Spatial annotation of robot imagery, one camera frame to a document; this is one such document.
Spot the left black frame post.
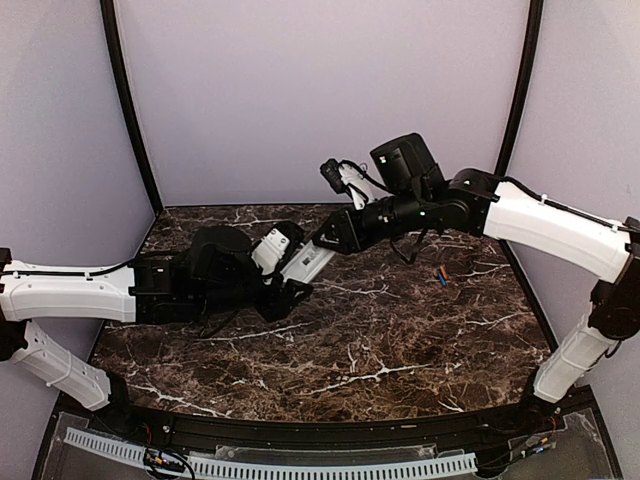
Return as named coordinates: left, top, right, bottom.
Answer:
left=99, top=0, right=164, bottom=217

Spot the right black frame post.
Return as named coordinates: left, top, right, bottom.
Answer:
left=494, top=0, right=544, bottom=176

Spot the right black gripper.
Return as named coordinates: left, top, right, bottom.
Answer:
left=310, top=186, right=430, bottom=255

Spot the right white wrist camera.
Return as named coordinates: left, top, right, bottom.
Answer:
left=319, top=158, right=377, bottom=210

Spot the white remote control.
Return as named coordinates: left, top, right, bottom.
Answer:
left=281, top=241, right=335, bottom=284

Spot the black front rail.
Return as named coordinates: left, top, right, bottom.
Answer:
left=90, top=397, right=566, bottom=451

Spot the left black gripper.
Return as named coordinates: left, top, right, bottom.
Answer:
left=194, top=266, right=313, bottom=323

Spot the white slotted cable duct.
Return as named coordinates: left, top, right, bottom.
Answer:
left=64, top=427, right=478, bottom=479

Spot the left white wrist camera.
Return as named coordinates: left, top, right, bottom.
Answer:
left=251, top=221, right=305, bottom=277

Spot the black frame post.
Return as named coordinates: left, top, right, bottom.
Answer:
left=494, top=0, right=544, bottom=176
left=99, top=0, right=164, bottom=217

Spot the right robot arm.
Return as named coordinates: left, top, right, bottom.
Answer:
left=312, top=133, right=639, bottom=434

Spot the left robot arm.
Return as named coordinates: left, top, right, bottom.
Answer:
left=1, top=222, right=313, bottom=436

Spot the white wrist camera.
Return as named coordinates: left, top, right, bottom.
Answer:
left=251, top=221, right=305, bottom=277
left=319, top=158, right=377, bottom=210

